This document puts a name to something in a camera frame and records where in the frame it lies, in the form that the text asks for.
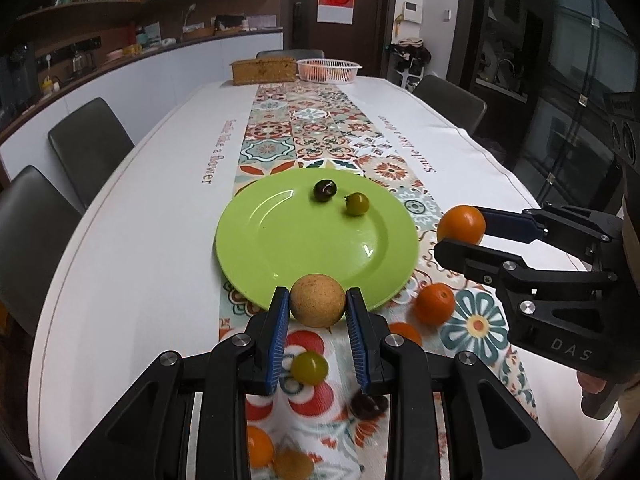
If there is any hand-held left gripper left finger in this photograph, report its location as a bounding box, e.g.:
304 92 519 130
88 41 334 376
57 286 292 480

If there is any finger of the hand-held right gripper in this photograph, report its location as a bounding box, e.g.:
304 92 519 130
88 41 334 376
475 204 626 261
434 239 619 312

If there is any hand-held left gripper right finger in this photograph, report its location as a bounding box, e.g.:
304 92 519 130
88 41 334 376
345 287 581 480

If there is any orange mandarin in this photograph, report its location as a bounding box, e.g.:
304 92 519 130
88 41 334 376
412 283 457 326
246 425 275 467
387 322 423 348
436 205 487 247

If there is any green cherry tomato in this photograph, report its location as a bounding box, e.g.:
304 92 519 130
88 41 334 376
291 351 329 386
345 192 370 217

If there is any round brown fruit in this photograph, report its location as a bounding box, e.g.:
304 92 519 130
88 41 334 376
272 447 315 480
290 274 347 329

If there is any green plate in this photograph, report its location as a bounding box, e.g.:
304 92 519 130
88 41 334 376
215 168 419 312

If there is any person's right hand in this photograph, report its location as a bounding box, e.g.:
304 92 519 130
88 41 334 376
577 370 609 406

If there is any dark grey chair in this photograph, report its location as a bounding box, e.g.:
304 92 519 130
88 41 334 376
47 97 136 211
0 165 83 336
256 49 326 61
414 75 487 136

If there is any glass sliding door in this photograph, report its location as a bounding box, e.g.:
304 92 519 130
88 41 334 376
515 0 640 201

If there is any metal faucet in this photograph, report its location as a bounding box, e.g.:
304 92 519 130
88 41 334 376
497 59 518 91

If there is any shoe rack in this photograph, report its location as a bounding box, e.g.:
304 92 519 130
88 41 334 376
387 37 432 91

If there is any patterned table runner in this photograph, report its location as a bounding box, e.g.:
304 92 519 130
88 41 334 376
217 80 538 480

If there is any white plastic basket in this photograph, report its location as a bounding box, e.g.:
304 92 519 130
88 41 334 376
296 58 363 84

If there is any dark wooden door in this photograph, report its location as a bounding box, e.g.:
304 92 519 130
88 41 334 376
287 0 387 79

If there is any brown woven box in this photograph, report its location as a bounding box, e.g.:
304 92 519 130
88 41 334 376
230 56 299 86

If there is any white counter cabinet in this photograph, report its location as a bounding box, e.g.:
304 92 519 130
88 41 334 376
0 30 285 181

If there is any glass kettle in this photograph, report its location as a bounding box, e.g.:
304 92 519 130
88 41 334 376
70 45 98 78

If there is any dark water dispenser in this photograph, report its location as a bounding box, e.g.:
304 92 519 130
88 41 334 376
0 45 40 111

